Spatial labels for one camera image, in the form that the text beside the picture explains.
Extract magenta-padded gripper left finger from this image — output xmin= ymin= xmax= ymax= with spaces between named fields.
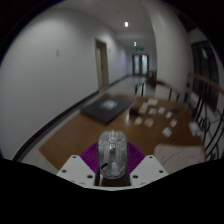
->
xmin=56 ymin=141 xmax=101 ymax=187

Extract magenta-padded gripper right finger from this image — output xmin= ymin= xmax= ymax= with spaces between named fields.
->
xmin=124 ymin=141 xmax=170 ymax=187

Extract translucent grey computer mouse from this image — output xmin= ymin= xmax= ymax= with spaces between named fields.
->
xmin=96 ymin=129 xmax=129 ymax=180

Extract white marble-print mouse pad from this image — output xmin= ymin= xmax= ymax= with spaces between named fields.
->
xmin=152 ymin=143 xmax=206 ymax=175

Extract small black box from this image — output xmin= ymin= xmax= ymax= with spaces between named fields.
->
xmin=128 ymin=107 xmax=141 ymax=117

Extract white notepad with pen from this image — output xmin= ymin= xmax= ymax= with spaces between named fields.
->
xmin=188 ymin=121 xmax=202 ymax=137

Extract flat white box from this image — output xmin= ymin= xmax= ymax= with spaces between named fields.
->
xmin=147 ymin=97 xmax=160 ymax=107

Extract closed black laptop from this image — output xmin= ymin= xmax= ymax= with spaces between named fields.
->
xmin=79 ymin=95 xmax=135 ymax=125

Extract wooden armchair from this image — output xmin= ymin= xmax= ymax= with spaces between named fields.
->
xmin=134 ymin=77 xmax=188 ymax=103

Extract black railing with wooden handrail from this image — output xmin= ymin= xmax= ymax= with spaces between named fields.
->
xmin=186 ymin=71 xmax=224 ymax=162

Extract glazed double door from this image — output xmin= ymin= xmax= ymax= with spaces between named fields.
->
xmin=131 ymin=52 xmax=150 ymax=76

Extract single beige door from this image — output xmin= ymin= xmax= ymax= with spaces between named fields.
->
xmin=94 ymin=38 xmax=110 ymax=91

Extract dark window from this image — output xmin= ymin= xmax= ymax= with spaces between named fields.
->
xmin=191 ymin=40 xmax=221 ymax=112

